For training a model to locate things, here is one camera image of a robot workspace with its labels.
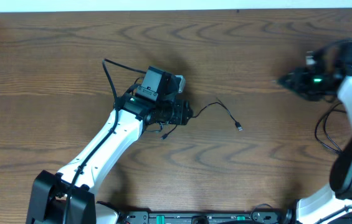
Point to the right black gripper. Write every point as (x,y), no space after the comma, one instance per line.
(292,82)

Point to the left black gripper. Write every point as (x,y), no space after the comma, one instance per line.
(185,112)

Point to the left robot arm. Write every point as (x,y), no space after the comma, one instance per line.
(69,195)

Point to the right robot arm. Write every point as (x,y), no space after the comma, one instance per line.
(328,72)

